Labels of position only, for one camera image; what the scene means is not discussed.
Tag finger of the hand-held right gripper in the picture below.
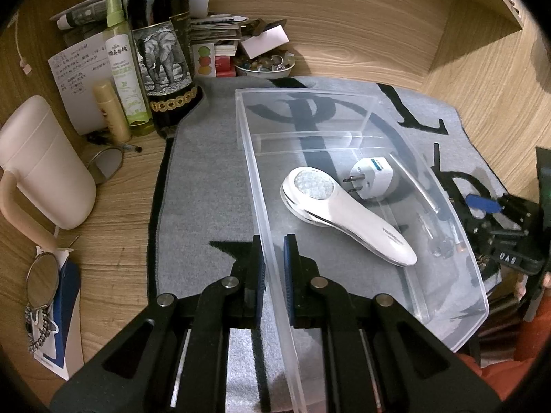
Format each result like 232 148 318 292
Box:
441 171 535 225
462 219 527 264

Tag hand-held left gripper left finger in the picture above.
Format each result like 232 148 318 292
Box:
49 234 268 413

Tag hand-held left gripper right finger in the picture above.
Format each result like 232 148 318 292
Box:
283 234 503 413

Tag white handheld electric device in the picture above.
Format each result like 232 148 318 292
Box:
280 166 419 267

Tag clear plastic storage bin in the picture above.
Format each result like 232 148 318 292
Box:
235 87 491 413

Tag white travel plug adapter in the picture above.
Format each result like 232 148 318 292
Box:
343 158 396 201

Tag grey mat black lettering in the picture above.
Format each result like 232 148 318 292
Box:
148 75 509 413

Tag red cloth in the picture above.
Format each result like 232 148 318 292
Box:
456 310 551 379

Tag blue and white box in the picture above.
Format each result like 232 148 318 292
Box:
32 247 82 381

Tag white bowl of stones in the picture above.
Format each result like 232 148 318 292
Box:
233 52 296 78

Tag small red box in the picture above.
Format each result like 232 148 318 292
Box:
214 54 237 78

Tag round-lens eyeglasses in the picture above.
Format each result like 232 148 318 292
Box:
23 146 125 310

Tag small beige tube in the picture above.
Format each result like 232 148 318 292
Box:
92 80 132 144

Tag fruit print card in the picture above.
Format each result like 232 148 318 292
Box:
192 43 216 78

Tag dark wine bottle elephant label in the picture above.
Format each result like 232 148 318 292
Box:
126 0 204 139

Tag pale pink card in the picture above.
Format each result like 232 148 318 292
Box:
240 26 289 56

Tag green spray bottle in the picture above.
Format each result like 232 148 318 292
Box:
102 0 156 137

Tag stack of books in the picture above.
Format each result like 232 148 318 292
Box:
189 15 250 78

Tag handwritten paper note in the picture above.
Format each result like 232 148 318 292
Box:
47 39 113 135

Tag bead chain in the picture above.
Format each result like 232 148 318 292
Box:
26 301 59 356

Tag cream humidifier with handle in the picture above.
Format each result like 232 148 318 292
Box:
0 95 97 252

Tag white hanging cable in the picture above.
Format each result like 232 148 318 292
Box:
13 17 33 74

